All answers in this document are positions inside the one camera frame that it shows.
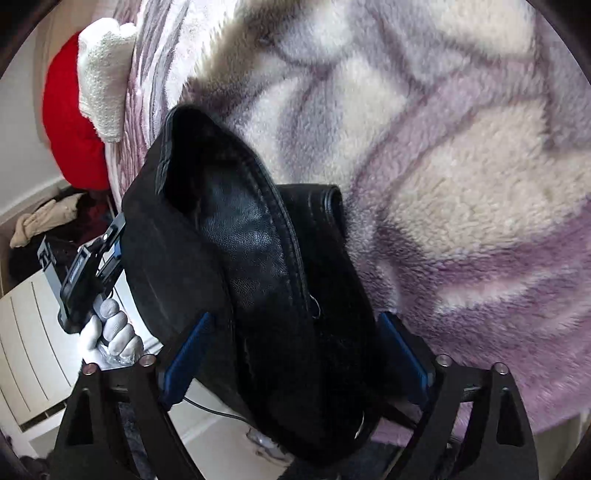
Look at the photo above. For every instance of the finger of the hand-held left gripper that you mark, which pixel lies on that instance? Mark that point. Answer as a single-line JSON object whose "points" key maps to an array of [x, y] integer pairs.
{"points": [[115, 230], [110, 272]]}

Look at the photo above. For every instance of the purple floral blanket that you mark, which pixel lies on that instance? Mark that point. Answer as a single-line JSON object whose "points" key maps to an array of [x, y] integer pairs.
{"points": [[438, 138]]}

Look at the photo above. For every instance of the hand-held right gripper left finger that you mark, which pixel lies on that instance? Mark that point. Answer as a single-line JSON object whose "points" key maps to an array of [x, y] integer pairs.
{"points": [[187, 364]]}

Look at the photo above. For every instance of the person's left hand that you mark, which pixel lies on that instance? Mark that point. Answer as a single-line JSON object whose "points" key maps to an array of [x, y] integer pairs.
{"points": [[113, 337]]}

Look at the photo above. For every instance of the white wardrobe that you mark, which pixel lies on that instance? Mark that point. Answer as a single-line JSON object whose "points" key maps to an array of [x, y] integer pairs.
{"points": [[27, 350]]}

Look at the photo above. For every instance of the dark red clothes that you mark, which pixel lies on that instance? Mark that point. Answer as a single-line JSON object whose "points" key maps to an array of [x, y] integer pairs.
{"points": [[97, 210]]}

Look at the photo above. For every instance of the red duvet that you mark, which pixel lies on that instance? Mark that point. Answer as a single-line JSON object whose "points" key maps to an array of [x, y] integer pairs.
{"points": [[69, 120]]}

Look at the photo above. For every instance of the beige hanging coat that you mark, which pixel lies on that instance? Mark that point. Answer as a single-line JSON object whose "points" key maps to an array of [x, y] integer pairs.
{"points": [[41, 221]]}

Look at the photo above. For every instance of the black leather jacket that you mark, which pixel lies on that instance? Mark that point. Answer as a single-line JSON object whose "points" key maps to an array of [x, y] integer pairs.
{"points": [[258, 258]]}

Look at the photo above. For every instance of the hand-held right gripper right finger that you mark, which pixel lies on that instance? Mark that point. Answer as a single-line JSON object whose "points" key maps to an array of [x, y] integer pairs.
{"points": [[404, 360]]}

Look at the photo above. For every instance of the folded white knit sweater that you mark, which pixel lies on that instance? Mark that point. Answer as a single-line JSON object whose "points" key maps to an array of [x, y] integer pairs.
{"points": [[104, 78]]}

